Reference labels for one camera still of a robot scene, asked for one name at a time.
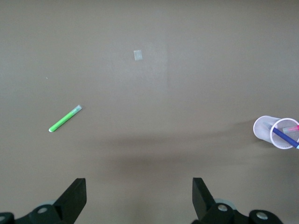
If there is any purple highlighter pen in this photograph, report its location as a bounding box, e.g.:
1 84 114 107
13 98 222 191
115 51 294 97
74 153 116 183
263 121 299 150

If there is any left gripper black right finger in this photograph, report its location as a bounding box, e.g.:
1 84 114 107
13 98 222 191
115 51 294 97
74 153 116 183
192 177 251 224

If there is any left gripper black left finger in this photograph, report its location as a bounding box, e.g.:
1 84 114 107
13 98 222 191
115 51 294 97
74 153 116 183
14 177 87 224

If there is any pink highlighter pen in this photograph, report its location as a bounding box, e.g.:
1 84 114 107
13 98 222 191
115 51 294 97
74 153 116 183
282 125 299 135

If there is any green highlighter pen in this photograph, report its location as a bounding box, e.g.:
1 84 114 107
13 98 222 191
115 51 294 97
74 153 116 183
48 104 83 133

